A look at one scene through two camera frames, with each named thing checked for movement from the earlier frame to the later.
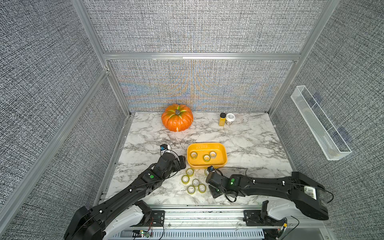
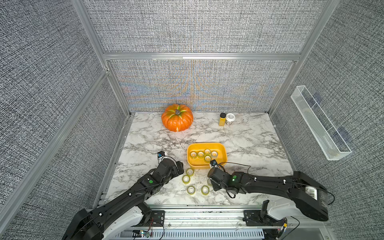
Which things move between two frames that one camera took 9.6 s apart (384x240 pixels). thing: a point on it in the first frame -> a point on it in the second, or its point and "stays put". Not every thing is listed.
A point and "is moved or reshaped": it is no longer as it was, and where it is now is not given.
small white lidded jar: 230,118 stays put
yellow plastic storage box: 201,155 stays put
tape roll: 195,182 -> 207,158
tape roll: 202,188 is moved or reshaped
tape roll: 213,154 stays put
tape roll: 193,155 stays put
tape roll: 185,179 stays put
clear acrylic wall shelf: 330,141 stays put
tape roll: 206,158 -> 200,154
